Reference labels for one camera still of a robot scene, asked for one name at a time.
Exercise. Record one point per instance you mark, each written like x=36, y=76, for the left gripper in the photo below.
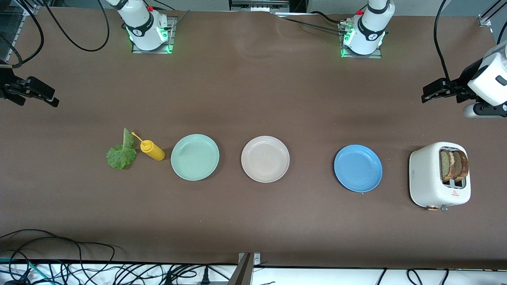
x=462, y=82

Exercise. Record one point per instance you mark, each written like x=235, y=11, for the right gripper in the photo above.
x=8, y=86

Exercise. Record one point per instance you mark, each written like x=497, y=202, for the brown bread slice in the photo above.
x=445, y=166
x=460, y=165

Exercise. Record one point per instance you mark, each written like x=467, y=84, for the green lettuce leaf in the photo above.
x=121, y=154

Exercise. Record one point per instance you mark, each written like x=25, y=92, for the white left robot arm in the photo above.
x=370, y=27

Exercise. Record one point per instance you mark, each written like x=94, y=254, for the blue plate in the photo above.
x=358, y=168

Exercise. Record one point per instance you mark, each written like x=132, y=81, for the mint green plate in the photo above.
x=195, y=157

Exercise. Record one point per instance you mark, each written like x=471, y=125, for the beige plate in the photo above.
x=265, y=159

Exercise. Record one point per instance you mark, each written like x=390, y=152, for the white toaster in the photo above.
x=425, y=178

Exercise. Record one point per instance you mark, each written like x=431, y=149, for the yellow mustard squeeze bottle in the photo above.
x=152, y=150

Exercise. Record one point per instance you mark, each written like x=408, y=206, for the white flat strip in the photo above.
x=293, y=14

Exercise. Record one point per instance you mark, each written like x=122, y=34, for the dark equipment box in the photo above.
x=259, y=4

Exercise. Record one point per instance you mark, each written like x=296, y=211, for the black power plug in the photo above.
x=205, y=279

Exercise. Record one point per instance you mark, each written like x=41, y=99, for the aluminium frame rack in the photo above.
x=8, y=23

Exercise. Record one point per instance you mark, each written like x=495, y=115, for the silver corner bracket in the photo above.
x=484, y=20

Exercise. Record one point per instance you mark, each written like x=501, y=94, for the aluminium profile bracket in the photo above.
x=243, y=273

